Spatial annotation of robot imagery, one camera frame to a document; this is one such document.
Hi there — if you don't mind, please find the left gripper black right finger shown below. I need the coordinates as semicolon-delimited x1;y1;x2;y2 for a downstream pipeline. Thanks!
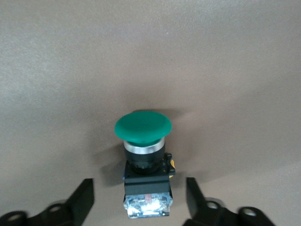
186;177;207;220

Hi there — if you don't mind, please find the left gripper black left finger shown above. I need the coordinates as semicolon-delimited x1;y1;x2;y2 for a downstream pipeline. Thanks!
66;178;95;226

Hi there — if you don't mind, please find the green mushroom push button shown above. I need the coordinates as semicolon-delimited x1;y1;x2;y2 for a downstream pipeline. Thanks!
114;110;176;219

